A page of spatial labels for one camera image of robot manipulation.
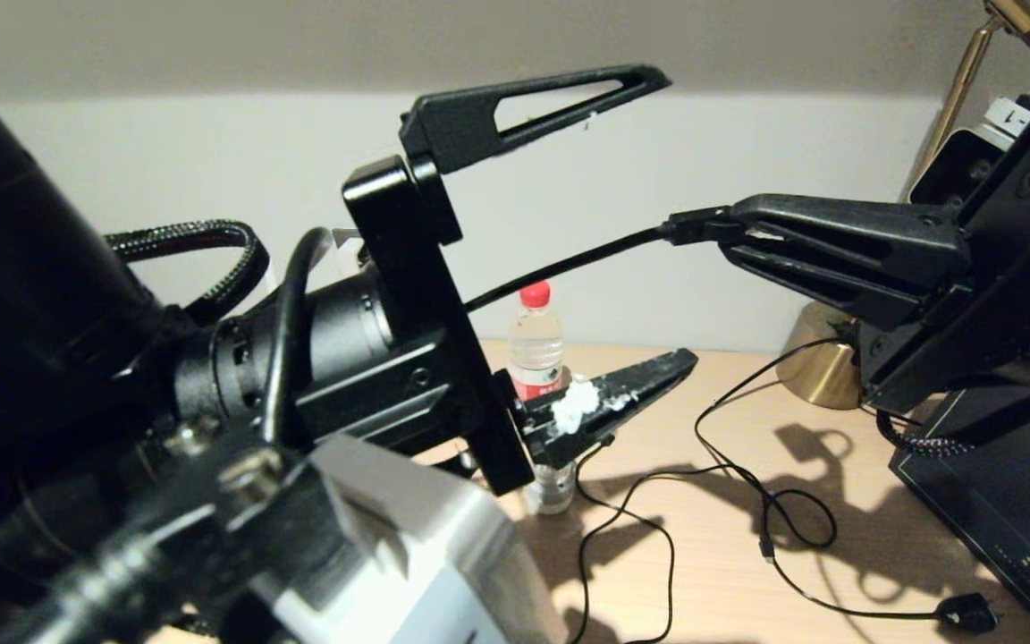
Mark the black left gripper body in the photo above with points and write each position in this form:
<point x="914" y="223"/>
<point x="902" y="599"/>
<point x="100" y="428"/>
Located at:
<point x="417" y="268"/>

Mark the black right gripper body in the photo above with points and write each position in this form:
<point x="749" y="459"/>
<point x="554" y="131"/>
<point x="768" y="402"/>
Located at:
<point x="1016" y="295"/>

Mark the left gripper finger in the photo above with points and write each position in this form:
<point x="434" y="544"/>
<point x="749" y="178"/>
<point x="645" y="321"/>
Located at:
<point x="452" y="130"/>
<point x="622" y="398"/>

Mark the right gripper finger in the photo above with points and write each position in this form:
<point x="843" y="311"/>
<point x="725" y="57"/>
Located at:
<point x="882" y="224"/>
<point x="890" y="295"/>

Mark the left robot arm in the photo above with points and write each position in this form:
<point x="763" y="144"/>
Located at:
<point x="32" y="268"/>

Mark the clear water bottle red cap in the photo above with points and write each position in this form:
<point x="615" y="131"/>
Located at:
<point x="536" y="349"/>

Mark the brass desk lamp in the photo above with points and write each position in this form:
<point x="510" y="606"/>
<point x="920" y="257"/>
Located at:
<point x="814" y="376"/>

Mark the black box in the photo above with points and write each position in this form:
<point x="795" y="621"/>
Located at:
<point x="1016" y="537"/>

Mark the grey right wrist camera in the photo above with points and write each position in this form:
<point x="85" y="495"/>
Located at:
<point x="953" y="170"/>

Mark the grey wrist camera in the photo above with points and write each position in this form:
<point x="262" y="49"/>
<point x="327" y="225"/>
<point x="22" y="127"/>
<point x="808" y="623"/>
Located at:
<point x="443" y="555"/>
<point x="953" y="170"/>

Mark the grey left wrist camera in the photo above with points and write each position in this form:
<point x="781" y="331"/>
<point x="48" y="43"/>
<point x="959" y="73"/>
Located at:
<point x="443" y="555"/>

